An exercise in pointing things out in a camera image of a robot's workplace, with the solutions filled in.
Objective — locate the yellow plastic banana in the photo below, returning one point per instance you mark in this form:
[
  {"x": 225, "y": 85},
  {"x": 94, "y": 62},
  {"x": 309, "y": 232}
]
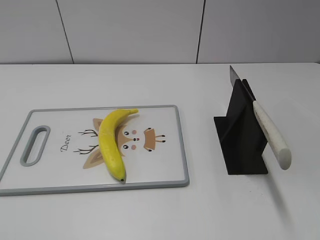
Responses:
[{"x": 108, "y": 144}]

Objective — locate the white-handled kitchen knife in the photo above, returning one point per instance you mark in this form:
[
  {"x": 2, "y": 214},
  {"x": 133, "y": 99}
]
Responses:
[{"x": 275, "y": 139}]

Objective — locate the black knife stand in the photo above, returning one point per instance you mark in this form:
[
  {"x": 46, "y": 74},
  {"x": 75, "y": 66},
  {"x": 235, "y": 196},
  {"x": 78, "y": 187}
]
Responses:
[{"x": 241, "y": 138}]

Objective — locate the white deer cutting board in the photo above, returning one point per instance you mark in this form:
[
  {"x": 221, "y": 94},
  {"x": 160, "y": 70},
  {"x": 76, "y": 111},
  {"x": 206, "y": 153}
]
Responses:
[{"x": 57, "y": 151}]

